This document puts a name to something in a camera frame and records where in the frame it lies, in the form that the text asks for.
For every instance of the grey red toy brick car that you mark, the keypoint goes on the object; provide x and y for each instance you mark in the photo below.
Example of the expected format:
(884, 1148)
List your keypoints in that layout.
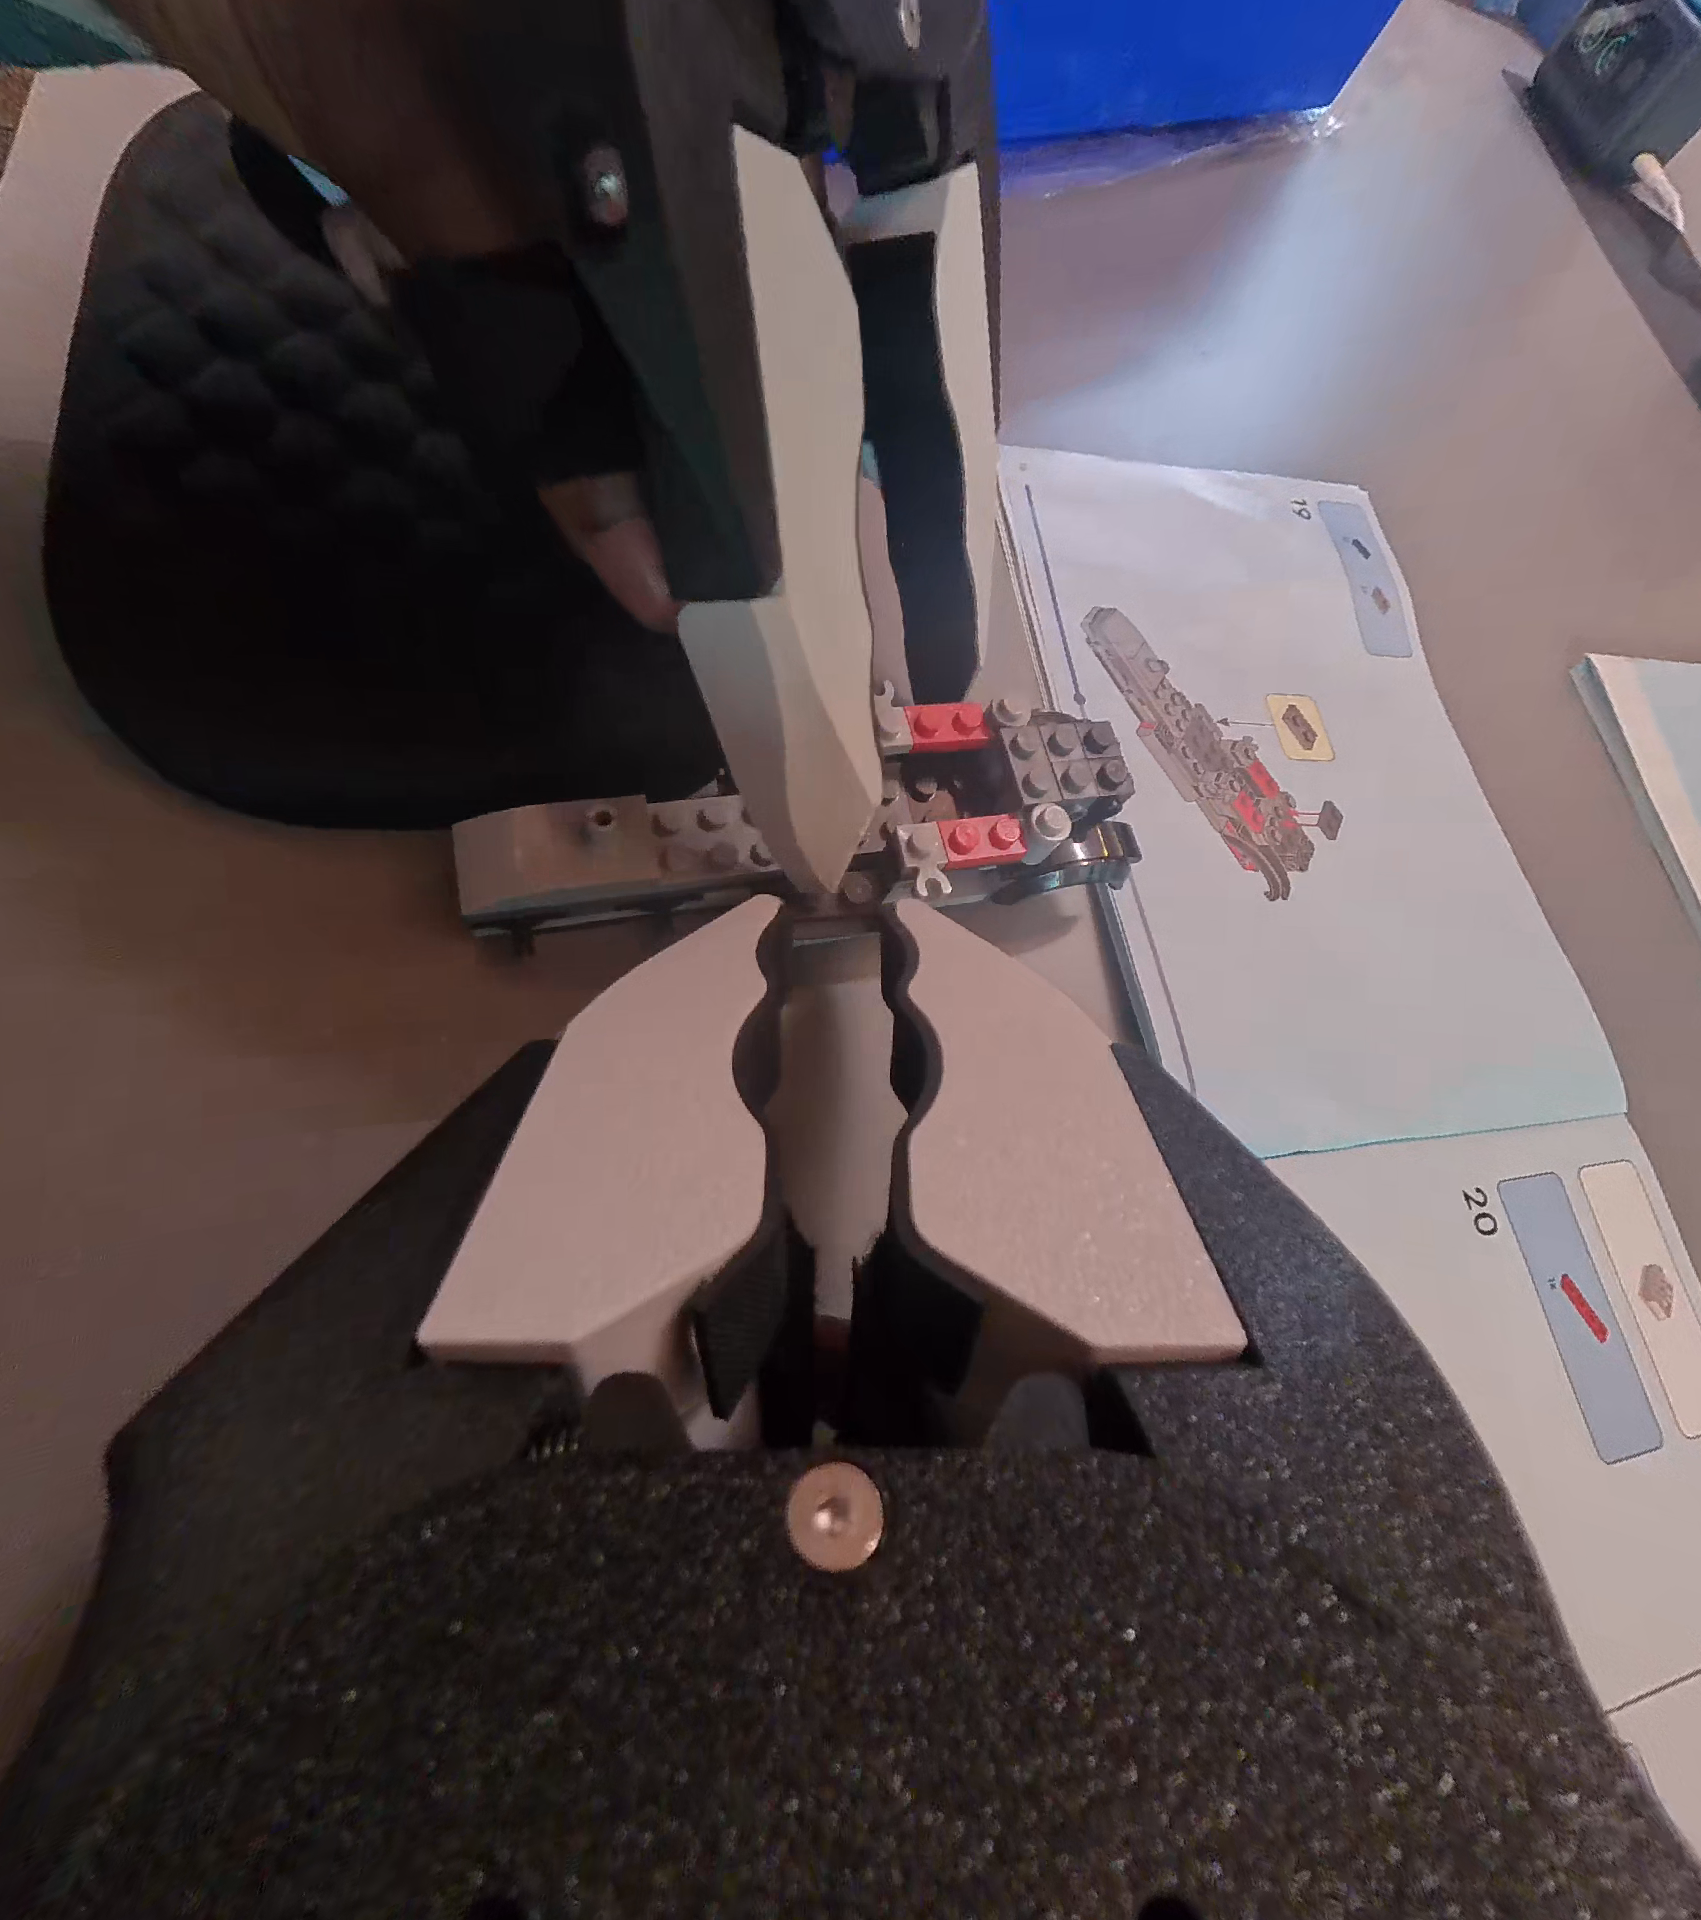
(1045, 758)

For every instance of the person's left hand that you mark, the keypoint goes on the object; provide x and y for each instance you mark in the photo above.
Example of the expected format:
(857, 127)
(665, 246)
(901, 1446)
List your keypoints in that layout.
(610, 554)

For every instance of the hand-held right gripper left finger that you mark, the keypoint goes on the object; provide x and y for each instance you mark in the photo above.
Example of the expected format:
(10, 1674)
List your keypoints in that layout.
(610, 1184)

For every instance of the blue plastic crate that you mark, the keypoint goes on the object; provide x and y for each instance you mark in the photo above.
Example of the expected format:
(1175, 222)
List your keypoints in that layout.
(1165, 60)

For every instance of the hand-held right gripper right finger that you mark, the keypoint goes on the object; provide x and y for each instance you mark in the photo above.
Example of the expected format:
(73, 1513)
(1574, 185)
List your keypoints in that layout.
(1075, 1184)

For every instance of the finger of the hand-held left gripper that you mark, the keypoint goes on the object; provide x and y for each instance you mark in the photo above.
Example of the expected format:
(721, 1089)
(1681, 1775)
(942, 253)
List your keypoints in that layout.
(812, 674)
(976, 375)

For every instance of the open building instruction booklet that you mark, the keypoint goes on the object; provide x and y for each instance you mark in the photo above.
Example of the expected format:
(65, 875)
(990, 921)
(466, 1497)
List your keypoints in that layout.
(1389, 974)

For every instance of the black dimpled wrist rest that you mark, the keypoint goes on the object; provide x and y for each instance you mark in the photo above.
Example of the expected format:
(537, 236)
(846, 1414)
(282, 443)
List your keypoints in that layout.
(265, 451)

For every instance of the grey desk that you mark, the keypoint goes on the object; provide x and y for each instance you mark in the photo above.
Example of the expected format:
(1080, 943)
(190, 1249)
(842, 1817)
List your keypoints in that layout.
(190, 1050)

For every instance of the dark box with teal print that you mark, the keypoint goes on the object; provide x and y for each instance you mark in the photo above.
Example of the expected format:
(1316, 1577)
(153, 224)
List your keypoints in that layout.
(1645, 75)

